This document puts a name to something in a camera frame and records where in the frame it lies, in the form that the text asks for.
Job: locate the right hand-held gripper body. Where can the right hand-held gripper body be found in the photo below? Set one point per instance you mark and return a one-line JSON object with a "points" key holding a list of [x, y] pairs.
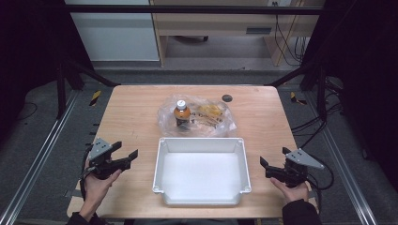
{"points": [[294, 168]]}

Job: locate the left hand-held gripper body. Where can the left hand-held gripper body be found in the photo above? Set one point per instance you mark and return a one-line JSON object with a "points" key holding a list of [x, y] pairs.
{"points": [[101, 159]]}

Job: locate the person's right hand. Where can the person's right hand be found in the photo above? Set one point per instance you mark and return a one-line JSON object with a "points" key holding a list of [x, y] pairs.
{"points": [[292, 192]]}

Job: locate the person's left hand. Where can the person's left hand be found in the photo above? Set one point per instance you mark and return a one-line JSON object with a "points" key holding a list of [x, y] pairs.
{"points": [[97, 189]]}

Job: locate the black yellow striped tape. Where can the black yellow striped tape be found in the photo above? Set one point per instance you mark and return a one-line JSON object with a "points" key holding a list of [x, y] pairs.
{"points": [[295, 98], [95, 97]]}

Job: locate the clear plastic bag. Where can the clear plastic bag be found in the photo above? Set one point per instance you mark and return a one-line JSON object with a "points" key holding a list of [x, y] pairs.
{"points": [[216, 125]]}

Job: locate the white plastic bin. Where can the white plastic bin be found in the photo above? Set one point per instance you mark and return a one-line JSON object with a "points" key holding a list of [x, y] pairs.
{"points": [[202, 175]]}

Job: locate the orange drink bottle white cap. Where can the orange drink bottle white cap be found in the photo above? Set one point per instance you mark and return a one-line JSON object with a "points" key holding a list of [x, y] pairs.
{"points": [[182, 114]]}

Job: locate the black metal stand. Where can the black metal stand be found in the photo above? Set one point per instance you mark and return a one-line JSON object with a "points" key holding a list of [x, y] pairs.
{"points": [[61, 90], [321, 93]]}

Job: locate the dark round table grommet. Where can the dark round table grommet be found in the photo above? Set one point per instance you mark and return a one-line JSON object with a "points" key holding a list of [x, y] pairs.
{"points": [[227, 98]]}

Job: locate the yellow snack packet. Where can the yellow snack packet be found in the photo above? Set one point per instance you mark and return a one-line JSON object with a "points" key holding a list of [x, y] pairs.
{"points": [[211, 110]]}

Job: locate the white cabinet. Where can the white cabinet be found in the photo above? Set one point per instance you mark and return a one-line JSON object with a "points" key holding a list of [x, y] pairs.
{"points": [[115, 37]]}

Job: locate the light wooden desk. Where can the light wooden desk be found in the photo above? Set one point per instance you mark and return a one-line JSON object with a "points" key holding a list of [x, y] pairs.
{"points": [[219, 23]]}

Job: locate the aluminium floor rail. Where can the aluminium floor rail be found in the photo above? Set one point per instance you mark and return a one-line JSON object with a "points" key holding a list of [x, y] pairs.
{"points": [[344, 168], [34, 168]]}

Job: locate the black horizontal frame bar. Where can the black horizontal frame bar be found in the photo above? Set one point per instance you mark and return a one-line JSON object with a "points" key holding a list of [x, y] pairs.
{"points": [[187, 9]]}

